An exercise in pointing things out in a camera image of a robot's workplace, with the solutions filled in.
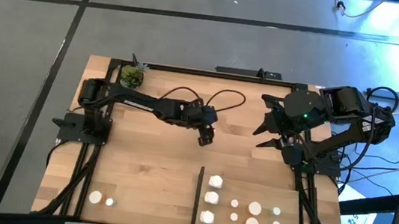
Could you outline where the small white cap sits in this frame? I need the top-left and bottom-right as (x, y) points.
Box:
(104, 196), (118, 209)

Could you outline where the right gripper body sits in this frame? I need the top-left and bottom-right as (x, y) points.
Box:
(258, 85), (332, 142)

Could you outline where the black mounting bar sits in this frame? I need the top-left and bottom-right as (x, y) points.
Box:
(214, 64), (284, 82)

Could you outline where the artificial fern in black pot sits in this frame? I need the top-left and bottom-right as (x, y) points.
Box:
(118, 52), (151, 91)

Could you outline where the black stand bar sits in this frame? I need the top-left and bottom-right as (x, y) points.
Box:
(338, 183), (399, 222)

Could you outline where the black table cable bundle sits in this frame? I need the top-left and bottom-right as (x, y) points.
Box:
(37, 139), (103, 221)
(290, 172), (352, 224)

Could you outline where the black aluminium table frame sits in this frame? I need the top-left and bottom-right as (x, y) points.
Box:
(31, 46), (362, 224)

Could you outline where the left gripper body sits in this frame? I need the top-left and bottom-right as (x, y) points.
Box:
(182, 101), (220, 130)

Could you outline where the large amber pill bottle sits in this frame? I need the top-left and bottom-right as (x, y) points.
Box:
(246, 200), (264, 217)

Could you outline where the beige floor cable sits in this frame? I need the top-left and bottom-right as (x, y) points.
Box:
(341, 145), (399, 190)

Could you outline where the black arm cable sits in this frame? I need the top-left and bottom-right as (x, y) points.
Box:
(364, 84), (399, 113)
(293, 100), (377, 175)
(159, 83), (203, 105)
(205, 86), (247, 116)

